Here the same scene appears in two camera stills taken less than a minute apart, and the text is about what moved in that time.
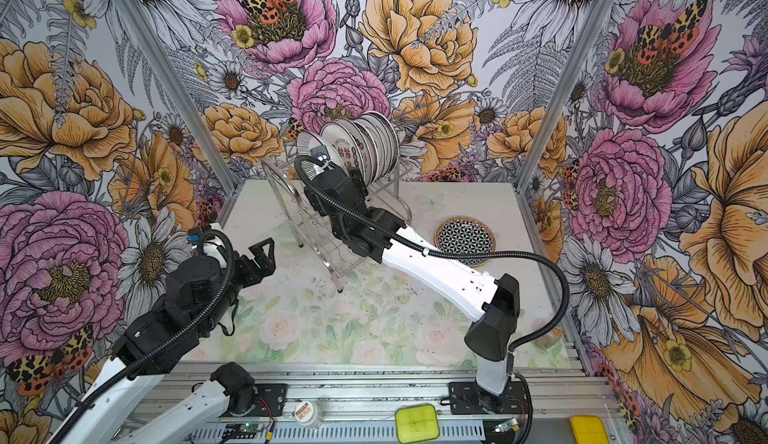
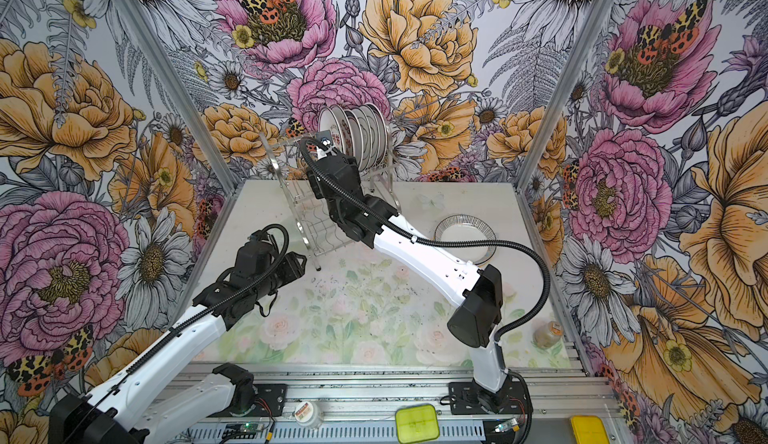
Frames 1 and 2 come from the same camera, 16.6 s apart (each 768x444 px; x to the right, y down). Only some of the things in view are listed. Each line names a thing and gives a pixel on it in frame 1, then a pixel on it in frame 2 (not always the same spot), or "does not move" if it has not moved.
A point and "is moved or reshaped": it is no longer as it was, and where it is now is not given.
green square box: x=416 y=423 does not move
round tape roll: x=308 y=414 does not move
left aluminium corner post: x=216 y=155 does not move
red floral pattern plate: x=343 y=144 is moved or reshaped
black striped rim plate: x=306 y=140 is moved or reshaped
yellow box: x=589 y=429 does not move
